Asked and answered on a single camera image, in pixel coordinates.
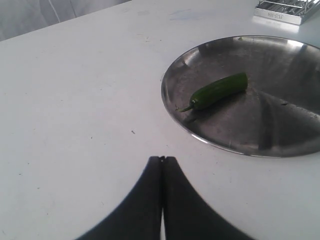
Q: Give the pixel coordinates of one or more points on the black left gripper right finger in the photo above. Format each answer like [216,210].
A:
[186,215]

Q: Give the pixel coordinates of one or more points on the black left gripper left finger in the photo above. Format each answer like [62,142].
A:
[139,215]

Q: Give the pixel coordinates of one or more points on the green cucumber piece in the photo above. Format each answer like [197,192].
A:
[215,91]

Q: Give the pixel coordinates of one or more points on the round stainless steel plate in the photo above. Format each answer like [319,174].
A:
[277,116]

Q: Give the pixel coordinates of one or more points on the white backdrop curtain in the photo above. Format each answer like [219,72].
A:
[18,17]

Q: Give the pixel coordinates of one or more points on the wire metal utensil rack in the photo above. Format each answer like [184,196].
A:
[288,11]

